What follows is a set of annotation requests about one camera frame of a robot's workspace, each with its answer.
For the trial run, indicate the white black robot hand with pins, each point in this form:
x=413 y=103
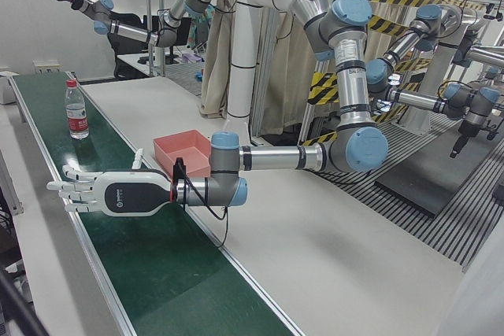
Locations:
x=130 y=194

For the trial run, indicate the clear water bottle red cap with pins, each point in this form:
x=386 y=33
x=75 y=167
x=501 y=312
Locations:
x=77 y=115

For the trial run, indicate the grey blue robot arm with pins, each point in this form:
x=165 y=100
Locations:
x=350 y=76
x=130 y=31

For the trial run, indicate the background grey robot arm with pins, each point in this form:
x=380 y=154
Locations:
x=401 y=49
x=464 y=102

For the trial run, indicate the pink plastic basket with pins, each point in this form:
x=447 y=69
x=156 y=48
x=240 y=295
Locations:
x=185 y=149

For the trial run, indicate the green conveyor belt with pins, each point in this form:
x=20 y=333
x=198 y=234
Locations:
x=157 y=265

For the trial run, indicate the black office chair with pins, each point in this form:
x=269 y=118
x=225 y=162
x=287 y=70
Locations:
x=126 y=49

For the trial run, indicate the black monitor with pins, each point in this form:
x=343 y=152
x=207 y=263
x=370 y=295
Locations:
x=173 y=43

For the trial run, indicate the teal patterned cloth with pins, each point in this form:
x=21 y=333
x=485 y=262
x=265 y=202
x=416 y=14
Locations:
x=197 y=31

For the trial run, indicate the beige curtain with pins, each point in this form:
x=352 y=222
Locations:
x=283 y=76

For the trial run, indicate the black floor platform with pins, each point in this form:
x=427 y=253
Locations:
x=441 y=182

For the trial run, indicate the black background gripper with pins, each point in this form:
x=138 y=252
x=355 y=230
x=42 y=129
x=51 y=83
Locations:
x=462 y=137

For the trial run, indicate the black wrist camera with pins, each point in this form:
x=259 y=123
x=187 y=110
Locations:
x=179 y=178

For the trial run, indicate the white background robot pedestal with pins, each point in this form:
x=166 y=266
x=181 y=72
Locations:
x=429 y=104

